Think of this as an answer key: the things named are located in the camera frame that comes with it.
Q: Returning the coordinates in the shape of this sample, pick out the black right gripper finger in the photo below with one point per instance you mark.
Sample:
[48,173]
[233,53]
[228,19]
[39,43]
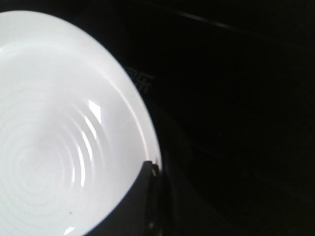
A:
[138,212]

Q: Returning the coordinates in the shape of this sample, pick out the white round plate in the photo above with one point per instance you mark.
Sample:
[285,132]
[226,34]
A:
[74,131]

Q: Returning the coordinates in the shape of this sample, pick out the black glass gas cooktop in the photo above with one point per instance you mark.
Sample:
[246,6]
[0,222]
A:
[230,85]

